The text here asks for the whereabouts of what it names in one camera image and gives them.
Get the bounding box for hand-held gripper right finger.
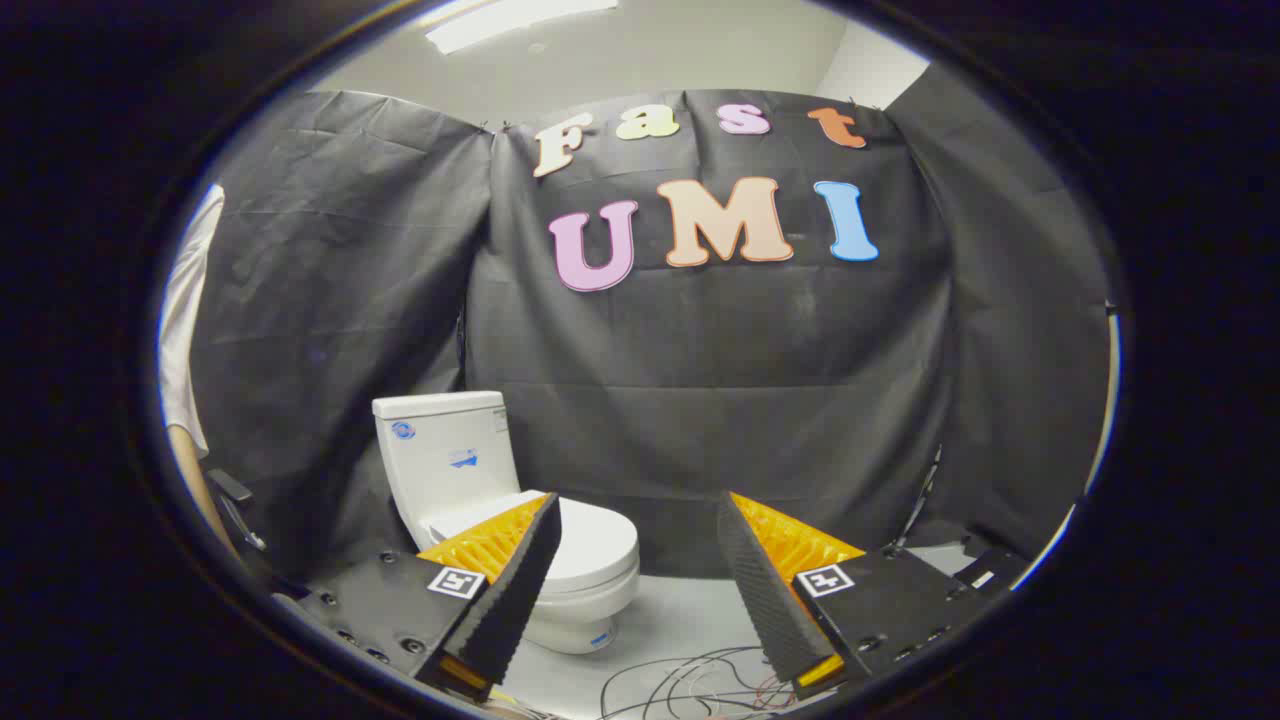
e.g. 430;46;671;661
716;489;993;700

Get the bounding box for black box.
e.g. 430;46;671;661
955;547;1031;598

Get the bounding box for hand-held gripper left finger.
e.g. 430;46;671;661
293;490;564;703

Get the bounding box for white toilet lid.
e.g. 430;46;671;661
428;490;641;593

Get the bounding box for white toilet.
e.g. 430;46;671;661
372;391;641;656

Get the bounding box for black device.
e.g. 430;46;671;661
205;468;269;556

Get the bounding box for tangled floor cables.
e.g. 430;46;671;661
598;645;801;720

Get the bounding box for thin black stand pole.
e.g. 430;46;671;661
888;445;944;557

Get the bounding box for black backdrop cloth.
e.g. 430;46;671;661
190;88;1111;581

